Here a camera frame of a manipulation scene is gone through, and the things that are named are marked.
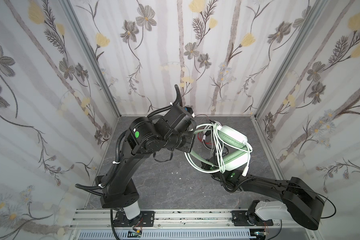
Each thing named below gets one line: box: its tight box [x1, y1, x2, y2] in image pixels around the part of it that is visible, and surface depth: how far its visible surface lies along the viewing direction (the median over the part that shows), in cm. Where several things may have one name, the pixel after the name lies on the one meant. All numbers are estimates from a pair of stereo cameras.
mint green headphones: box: [184, 125, 251, 174], surface depth 47 cm
